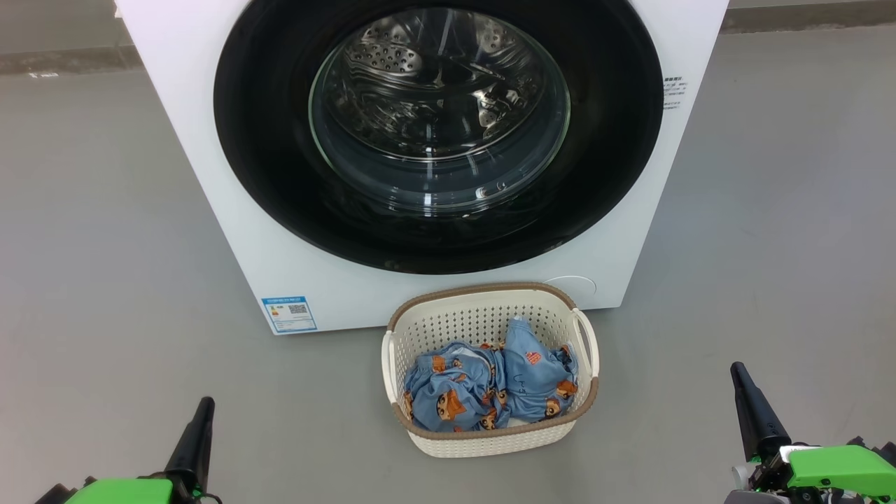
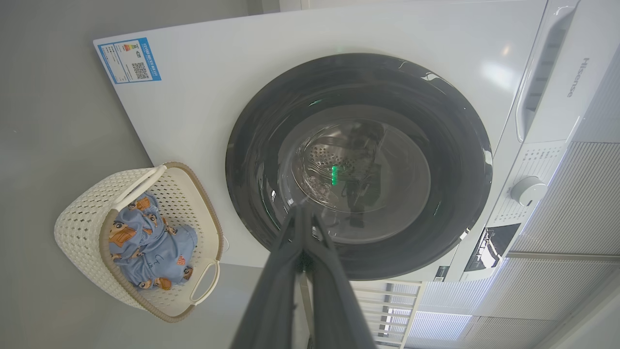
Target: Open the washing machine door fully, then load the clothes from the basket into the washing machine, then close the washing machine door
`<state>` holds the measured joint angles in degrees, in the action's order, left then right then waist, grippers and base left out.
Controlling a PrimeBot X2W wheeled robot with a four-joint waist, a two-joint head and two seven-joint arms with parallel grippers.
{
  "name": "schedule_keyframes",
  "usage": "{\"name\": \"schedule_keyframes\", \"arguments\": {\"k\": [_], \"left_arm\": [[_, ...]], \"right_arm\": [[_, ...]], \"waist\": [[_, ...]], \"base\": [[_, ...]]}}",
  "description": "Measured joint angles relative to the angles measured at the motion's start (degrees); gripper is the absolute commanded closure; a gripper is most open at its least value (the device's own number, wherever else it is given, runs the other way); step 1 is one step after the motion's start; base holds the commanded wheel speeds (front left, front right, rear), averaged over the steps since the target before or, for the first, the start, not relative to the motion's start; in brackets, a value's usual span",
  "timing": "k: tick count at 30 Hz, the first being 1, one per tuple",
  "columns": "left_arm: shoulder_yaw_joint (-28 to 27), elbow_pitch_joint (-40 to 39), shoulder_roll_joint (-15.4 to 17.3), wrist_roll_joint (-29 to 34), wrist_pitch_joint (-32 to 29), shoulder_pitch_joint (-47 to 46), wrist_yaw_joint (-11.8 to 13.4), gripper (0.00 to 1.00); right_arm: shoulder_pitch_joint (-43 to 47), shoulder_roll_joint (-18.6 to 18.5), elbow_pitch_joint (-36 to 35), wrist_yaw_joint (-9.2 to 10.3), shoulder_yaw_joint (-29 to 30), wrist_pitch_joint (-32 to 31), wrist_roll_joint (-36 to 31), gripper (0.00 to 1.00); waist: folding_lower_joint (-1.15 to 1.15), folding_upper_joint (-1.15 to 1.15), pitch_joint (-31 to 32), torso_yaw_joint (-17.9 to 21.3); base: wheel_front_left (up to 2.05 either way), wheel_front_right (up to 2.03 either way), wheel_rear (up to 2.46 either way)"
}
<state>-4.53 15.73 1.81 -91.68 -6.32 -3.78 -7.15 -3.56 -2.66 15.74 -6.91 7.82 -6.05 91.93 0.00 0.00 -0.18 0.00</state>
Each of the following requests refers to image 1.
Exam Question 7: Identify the cream perforated laundry basket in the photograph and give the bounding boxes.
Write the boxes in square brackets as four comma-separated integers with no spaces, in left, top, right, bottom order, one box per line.
[381,282,601,459]

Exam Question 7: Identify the perforated steel washer drum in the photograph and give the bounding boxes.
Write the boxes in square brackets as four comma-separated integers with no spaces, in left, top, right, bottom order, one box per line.
[311,7,571,211]

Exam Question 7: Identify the round white service flap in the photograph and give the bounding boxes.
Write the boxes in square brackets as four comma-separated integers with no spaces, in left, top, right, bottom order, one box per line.
[542,275,597,302]

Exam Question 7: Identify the blue garment many bear prints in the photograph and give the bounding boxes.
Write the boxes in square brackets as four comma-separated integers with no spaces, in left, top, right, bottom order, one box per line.
[402,341,508,433]

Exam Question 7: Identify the blue energy label sticker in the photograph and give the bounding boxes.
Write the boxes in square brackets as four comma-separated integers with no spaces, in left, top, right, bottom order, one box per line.
[262,296,318,334]

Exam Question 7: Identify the white front-load washing machine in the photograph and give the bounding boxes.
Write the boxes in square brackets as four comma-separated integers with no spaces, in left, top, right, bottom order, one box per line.
[115,0,730,335]

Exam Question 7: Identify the blue garment red patch print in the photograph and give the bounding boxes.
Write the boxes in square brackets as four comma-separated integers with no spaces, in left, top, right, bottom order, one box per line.
[500,316,580,424]

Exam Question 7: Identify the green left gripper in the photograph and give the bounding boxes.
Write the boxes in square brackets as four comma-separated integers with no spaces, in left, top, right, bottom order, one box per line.
[64,398,215,504]

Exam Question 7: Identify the black round glass washer door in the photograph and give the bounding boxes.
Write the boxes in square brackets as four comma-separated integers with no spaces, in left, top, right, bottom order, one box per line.
[213,0,664,275]

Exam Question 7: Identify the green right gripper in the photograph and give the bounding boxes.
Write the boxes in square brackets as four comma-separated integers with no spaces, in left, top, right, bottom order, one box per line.
[724,362,896,504]

